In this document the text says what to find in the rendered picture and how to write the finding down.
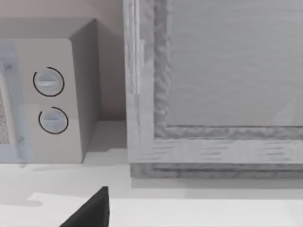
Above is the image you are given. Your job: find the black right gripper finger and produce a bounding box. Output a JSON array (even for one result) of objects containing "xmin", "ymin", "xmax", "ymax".
[{"xmin": 59, "ymin": 186, "xmax": 110, "ymax": 227}]

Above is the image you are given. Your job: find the grey wooden cabinet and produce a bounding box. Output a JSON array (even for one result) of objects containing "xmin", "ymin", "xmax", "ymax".
[{"xmin": 123, "ymin": 0, "xmax": 303, "ymax": 179}]

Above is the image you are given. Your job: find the pale round microwave knob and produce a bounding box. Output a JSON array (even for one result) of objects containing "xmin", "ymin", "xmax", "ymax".
[
  {"xmin": 33, "ymin": 66, "xmax": 65, "ymax": 97},
  {"xmin": 38, "ymin": 106, "xmax": 69, "ymax": 135}
]

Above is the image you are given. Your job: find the pale microwave oven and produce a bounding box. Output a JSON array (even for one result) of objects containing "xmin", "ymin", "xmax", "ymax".
[{"xmin": 0, "ymin": 17, "xmax": 102, "ymax": 164}]

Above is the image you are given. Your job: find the pale blue microwave door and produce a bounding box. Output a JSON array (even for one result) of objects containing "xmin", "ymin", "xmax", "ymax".
[{"xmin": 0, "ymin": 39, "xmax": 33, "ymax": 164}]

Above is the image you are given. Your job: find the grey cabinet door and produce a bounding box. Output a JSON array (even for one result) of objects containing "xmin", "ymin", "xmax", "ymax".
[{"xmin": 153, "ymin": 0, "xmax": 303, "ymax": 140}]

